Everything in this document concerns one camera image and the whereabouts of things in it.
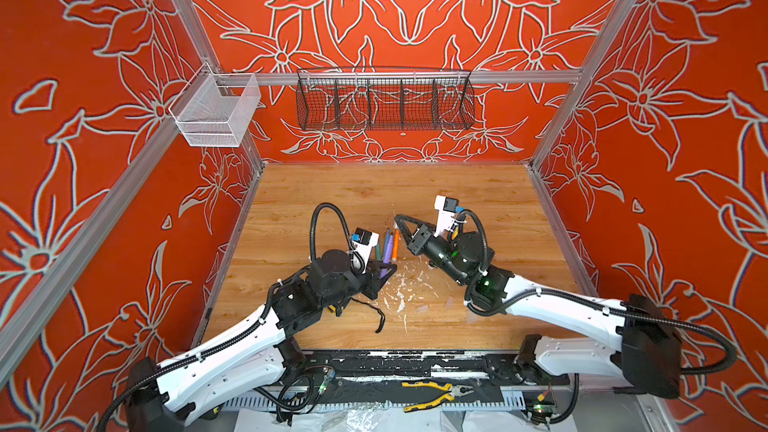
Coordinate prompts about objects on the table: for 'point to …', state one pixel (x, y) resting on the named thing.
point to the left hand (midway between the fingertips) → (395, 266)
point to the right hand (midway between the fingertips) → (391, 220)
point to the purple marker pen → (388, 253)
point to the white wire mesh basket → (215, 109)
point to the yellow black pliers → (452, 391)
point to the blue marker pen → (387, 237)
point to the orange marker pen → (396, 245)
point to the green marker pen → (378, 251)
